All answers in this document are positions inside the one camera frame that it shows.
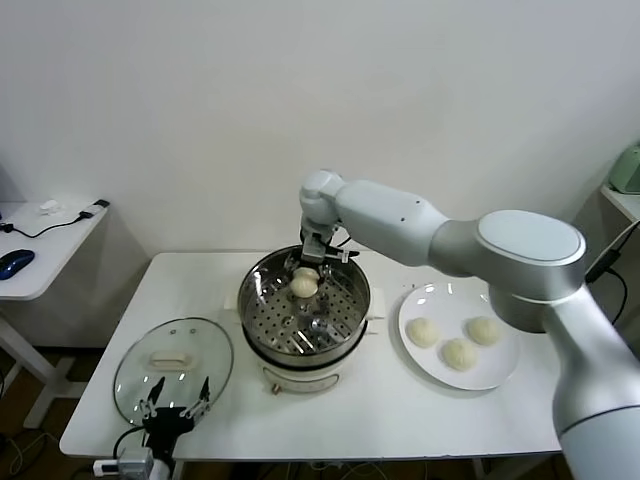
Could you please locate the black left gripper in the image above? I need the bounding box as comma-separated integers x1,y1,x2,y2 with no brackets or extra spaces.
138,376,212,459

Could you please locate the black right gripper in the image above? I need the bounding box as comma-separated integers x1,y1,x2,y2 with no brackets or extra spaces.
283,225,334,291

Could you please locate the white steamed baozi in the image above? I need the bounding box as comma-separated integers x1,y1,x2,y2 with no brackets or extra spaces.
440,338,478,372
465,316,502,347
407,317,441,348
289,268,318,299

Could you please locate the glass lid with white handle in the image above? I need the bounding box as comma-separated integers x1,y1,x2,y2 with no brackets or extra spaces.
113,316,235,422

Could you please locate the stainless steel steamer basket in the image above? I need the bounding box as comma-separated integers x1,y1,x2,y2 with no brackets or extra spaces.
237,244,374,362

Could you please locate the white electric cooker pot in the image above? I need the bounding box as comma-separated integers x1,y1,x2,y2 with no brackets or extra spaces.
223,279,387,397

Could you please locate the white round plate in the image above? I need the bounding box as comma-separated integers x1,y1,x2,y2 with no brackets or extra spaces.
398,283,521,392

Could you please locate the white side desk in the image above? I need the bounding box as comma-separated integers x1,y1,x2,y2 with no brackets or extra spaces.
0,201,110,431

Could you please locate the blue computer mouse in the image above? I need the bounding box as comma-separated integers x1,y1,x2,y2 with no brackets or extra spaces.
0,249,37,281

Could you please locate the black power adapter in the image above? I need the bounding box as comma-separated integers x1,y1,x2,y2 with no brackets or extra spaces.
585,249,623,284

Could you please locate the mint green appliance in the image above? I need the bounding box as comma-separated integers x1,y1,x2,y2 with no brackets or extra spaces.
608,143,640,196

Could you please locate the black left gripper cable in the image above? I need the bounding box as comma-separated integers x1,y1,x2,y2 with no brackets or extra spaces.
112,424,149,461

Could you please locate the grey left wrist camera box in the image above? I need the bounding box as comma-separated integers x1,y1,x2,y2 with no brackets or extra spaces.
117,448,154,479

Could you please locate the black desk cable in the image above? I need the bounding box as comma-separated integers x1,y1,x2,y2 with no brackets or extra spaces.
0,212,95,240

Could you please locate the white hanging cable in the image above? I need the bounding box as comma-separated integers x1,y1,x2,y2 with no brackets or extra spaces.
587,219,637,271

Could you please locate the black hanging power cable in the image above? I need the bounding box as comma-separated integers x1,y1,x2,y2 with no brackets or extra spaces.
594,269,629,331

